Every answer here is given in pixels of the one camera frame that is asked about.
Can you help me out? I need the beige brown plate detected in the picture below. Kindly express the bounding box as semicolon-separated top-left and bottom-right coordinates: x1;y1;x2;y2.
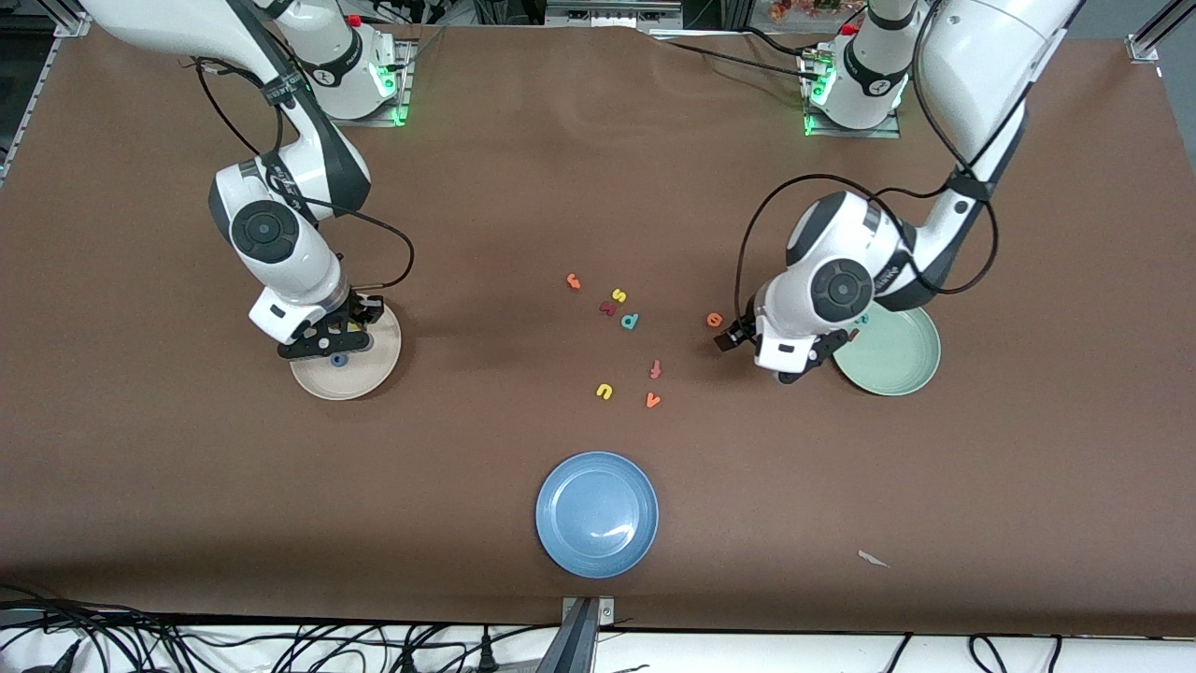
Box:
290;299;403;401

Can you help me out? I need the green plate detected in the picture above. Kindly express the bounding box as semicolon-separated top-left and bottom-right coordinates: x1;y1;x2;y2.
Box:
832;304;942;397

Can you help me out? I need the blue plate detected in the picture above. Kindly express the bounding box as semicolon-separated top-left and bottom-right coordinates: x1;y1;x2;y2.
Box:
535;451;660;580

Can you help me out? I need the brown table cover sheet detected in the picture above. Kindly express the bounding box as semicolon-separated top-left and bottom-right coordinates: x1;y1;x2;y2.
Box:
0;17;1196;638

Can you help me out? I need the white lower board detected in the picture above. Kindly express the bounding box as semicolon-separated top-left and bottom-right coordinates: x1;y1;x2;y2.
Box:
0;612;1196;673

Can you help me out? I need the orange flower decoration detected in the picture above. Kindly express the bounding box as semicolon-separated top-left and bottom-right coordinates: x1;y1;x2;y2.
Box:
768;0;865;23

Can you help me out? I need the grey equipment box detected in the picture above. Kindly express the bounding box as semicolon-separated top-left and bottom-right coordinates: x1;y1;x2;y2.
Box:
545;0;684;31

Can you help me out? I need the short aluminium profile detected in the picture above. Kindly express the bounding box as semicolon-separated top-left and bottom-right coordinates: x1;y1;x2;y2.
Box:
1126;0;1196;63

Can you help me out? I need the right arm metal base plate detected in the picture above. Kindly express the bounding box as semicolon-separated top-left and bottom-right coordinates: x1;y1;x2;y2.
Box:
310;39;413;128

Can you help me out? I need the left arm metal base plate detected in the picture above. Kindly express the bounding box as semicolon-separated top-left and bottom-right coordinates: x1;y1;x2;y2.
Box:
799;45;904;140

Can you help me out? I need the thin black table cable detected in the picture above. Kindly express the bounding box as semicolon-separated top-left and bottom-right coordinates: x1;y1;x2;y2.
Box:
652;26;842;80

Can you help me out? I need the grey metal camera bracket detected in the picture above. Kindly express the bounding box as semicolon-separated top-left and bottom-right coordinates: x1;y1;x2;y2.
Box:
559;595;617;673

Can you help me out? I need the long aluminium rail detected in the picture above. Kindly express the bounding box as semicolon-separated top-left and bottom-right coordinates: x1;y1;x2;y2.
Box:
0;0;90;183

